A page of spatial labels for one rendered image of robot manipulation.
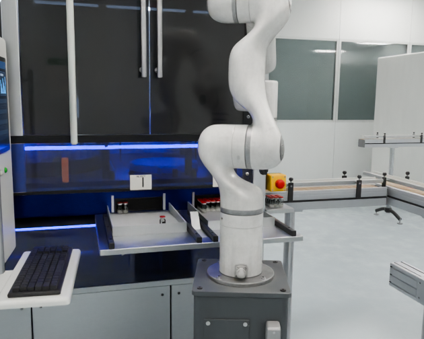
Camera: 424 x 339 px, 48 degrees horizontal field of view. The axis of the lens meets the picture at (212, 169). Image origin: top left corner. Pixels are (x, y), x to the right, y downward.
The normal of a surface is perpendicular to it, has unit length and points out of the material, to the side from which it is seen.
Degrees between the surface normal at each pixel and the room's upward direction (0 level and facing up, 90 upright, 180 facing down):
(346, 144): 90
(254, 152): 98
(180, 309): 90
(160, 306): 90
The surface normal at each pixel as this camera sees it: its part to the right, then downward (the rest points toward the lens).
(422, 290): -0.96, 0.03
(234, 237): -0.40, 0.14
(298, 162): 0.26, 0.15
